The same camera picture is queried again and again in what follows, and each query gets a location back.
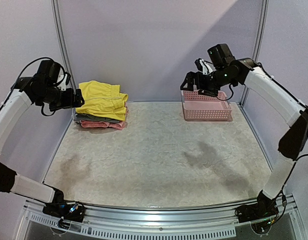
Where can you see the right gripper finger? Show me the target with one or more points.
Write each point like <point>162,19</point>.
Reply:
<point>189,82</point>
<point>208,93</point>

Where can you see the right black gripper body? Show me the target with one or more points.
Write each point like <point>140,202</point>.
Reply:
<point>192,81</point>

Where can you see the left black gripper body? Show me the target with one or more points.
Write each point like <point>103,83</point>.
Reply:
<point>58,100</point>

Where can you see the green tank top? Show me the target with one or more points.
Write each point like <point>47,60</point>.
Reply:
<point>88,117</point>

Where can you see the yellow garment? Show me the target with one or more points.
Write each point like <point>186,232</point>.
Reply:
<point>103,100</point>

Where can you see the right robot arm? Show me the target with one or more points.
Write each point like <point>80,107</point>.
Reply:
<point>230,71</point>

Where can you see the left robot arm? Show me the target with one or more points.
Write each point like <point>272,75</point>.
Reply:
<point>48,86</point>

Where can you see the pink plastic basket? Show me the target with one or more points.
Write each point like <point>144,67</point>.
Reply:
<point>197,107</point>

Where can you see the folded pink garment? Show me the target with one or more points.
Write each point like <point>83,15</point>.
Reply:
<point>101,124</point>

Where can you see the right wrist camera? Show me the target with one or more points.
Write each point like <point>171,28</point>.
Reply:
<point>203,66</point>

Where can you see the right aluminium frame post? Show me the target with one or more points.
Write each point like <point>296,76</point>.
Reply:
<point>257,44</point>

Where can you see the aluminium frame post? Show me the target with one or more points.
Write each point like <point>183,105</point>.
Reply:
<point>257,44</point>
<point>60,35</point>

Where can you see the left aluminium frame post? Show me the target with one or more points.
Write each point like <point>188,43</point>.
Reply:
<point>60,35</point>

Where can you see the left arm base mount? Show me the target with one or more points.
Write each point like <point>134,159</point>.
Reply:
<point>65,210</point>

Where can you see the aluminium front rail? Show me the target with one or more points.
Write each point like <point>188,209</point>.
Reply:
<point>215,222</point>

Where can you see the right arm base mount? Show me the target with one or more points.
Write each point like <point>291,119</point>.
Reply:
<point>263,214</point>

